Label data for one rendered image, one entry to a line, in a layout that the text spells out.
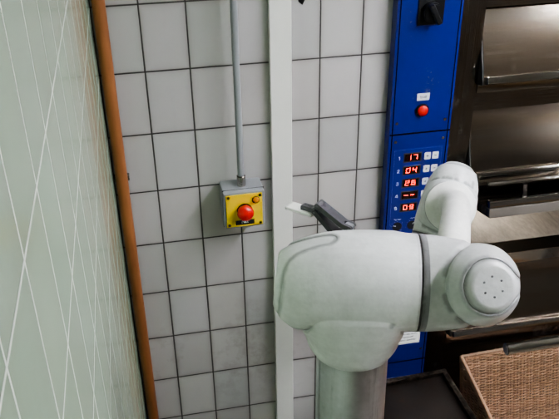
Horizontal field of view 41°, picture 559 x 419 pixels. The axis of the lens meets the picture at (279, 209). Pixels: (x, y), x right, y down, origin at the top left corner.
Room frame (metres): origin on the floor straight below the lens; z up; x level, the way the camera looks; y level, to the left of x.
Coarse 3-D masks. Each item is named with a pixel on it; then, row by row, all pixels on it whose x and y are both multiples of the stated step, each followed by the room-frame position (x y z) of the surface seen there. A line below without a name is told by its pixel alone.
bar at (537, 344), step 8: (552, 336) 1.41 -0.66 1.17; (504, 344) 1.39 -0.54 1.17; (512, 344) 1.38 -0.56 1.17; (520, 344) 1.38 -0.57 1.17; (528, 344) 1.39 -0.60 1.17; (536, 344) 1.39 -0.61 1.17; (544, 344) 1.39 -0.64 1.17; (552, 344) 1.39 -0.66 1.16; (504, 352) 1.38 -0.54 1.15; (512, 352) 1.37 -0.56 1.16; (520, 352) 1.38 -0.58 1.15
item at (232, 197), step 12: (228, 180) 1.61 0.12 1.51; (252, 180) 1.61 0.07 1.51; (228, 192) 1.55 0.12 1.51; (240, 192) 1.56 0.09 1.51; (252, 192) 1.56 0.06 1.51; (228, 204) 1.55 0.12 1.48; (240, 204) 1.55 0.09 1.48; (252, 204) 1.56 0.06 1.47; (264, 204) 1.57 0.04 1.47; (228, 216) 1.55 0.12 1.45; (264, 216) 1.57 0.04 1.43; (228, 228) 1.55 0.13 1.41
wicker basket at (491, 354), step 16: (480, 352) 1.72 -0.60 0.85; (496, 352) 1.73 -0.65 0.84; (528, 352) 1.75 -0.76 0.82; (544, 352) 1.76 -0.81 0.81; (464, 368) 1.68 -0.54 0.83; (496, 368) 1.72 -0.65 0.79; (512, 368) 1.73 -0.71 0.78; (528, 368) 1.74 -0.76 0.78; (544, 368) 1.75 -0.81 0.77; (464, 384) 1.67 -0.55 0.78; (480, 384) 1.70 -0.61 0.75; (496, 384) 1.71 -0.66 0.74; (512, 384) 1.72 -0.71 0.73; (528, 384) 1.72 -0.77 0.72; (544, 384) 1.73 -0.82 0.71; (480, 400) 1.57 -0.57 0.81; (496, 400) 1.69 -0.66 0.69; (512, 400) 1.70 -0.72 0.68; (528, 400) 1.71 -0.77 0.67; (544, 400) 1.72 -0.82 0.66; (480, 416) 1.56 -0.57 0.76; (496, 416) 1.68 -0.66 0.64; (512, 416) 1.69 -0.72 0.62; (528, 416) 1.70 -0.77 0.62; (544, 416) 1.71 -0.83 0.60
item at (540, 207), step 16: (480, 192) 1.74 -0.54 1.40; (496, 192) 1.74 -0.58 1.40; (512, 192) 1.73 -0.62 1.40; (528, 192) 1.72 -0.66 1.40; (544, 192) 1.72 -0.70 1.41; (480, 208) 1.65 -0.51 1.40; (496, 208) 1.61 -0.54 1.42; (512, 208) 1.61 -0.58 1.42; (528, 208) 1.62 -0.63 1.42; (544, 208) 1.63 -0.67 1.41
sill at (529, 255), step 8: (512, 240) 1.84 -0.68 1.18; (520, 240) 1.84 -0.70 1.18; (528, 240) 1.84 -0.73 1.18; (536, 240) 1.84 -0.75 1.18; (544, 240) 1.83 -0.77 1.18; (552, 240) 1.83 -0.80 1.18; (504, 248) 1.80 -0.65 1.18; (512, 248) 1.80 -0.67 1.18; (520, 248) 1.80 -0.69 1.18; (528, 248) 1.80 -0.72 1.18; (536, 248) 1.80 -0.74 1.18; (544, 248) 1.80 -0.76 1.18; (552, 248) 1.80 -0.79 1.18; (512, 256) 1.78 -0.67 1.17; (520, 256) 1.78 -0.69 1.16; (528, 256) 1.79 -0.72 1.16; (536, 256) 1.79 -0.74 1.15; (544, 256) 1.80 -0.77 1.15; (552, 256) 1.80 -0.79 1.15
